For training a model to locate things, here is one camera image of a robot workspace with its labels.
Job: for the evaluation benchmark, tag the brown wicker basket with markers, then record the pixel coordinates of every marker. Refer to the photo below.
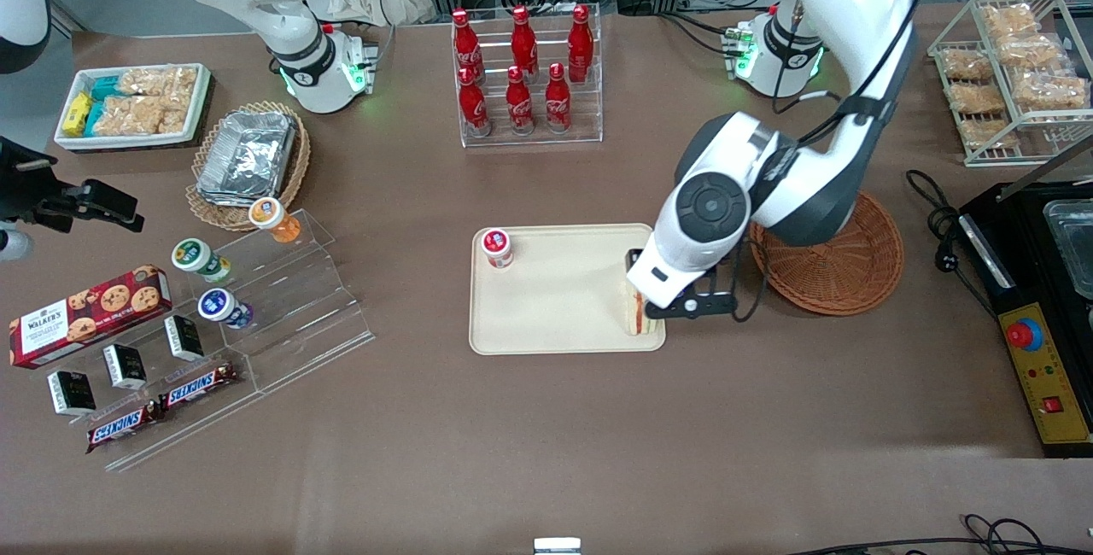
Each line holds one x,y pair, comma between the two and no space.
837,277

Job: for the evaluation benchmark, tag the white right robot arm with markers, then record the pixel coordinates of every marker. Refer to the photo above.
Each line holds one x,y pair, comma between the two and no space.
299,51

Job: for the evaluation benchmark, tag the beige plastic tray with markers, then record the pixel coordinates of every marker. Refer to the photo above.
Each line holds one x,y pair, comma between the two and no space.
564,299

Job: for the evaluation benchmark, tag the rice cracker pack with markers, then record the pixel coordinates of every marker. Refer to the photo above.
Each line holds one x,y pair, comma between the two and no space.
141,115
158,81

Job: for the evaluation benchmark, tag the Snickers chocolate bar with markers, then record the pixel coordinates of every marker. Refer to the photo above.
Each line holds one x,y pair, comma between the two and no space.
119,427
198,387

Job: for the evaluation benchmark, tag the teal snack pack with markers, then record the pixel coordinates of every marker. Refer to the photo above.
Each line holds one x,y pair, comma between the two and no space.
94,118
106,88

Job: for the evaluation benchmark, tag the red Walkers cookie box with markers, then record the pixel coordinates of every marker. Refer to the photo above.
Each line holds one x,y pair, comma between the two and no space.
85,316

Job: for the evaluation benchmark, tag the orange yogurt cup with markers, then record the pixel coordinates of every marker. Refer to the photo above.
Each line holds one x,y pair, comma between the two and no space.
271,218

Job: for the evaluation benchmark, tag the light wicker basket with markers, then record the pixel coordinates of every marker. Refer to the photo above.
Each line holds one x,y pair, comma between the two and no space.
295,171

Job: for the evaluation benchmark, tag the yellow snack pack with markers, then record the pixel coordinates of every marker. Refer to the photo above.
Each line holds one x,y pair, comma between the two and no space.
77,113

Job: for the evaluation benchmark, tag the blue yogurt cup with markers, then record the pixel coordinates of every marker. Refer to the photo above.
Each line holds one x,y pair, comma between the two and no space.
220,307

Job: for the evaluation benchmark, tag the clear plastic container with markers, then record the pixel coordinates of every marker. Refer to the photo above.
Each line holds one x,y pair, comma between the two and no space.
1072,248

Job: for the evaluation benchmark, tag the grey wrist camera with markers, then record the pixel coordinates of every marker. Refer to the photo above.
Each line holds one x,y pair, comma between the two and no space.
13,245
696,305

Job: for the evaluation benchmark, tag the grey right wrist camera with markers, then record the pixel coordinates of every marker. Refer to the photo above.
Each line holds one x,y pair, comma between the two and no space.
13,245

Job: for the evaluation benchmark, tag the red cola bottle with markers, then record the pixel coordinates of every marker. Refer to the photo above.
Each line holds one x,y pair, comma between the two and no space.
581,43
474,107
523,41
465,43
519,104
558,102

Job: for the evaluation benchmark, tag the bagged cracker snack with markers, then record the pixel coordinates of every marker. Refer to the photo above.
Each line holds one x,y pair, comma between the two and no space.
967,66
986,132
1050,91
1029,51
1009,21
978,100

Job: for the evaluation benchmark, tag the small black box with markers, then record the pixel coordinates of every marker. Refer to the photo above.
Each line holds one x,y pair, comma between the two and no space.
125,365
73,393
184,337

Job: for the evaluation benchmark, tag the clear acrylic stepped stand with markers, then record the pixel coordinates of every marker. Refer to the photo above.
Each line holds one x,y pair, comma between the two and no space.
299,307

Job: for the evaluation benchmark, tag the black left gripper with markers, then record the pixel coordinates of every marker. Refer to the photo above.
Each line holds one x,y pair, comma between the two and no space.
634,262

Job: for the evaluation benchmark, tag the triangular sandwich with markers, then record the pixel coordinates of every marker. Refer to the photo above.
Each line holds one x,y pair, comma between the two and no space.
640,320

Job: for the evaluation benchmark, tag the green yogurt cup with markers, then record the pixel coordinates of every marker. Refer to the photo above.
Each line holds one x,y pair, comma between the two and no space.
195,256

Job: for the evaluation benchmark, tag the white rectangular snack tray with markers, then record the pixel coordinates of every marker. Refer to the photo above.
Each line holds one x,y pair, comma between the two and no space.
192,115

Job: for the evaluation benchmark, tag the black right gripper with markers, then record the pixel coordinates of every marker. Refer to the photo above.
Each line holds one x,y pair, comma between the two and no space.
24,186

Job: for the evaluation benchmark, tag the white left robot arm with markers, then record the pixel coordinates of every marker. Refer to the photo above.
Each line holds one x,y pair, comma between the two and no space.
709,209

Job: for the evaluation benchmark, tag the silver foil tray stack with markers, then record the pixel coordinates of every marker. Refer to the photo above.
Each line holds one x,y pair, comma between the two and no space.
248,158

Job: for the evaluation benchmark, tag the red lid yogurt cup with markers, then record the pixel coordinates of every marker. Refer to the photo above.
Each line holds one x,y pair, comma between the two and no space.
496,245

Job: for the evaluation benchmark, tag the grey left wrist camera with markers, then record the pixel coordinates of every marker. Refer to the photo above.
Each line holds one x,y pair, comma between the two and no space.
696,305

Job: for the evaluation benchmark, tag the clear acrylic bottle rack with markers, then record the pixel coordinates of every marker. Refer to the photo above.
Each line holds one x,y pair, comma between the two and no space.
534,138

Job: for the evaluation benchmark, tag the black equipment base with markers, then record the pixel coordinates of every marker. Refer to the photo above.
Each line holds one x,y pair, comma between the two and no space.
1016,265

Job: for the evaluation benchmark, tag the yellow emergency stop panel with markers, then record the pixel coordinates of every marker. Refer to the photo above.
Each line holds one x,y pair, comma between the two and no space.
1046,376

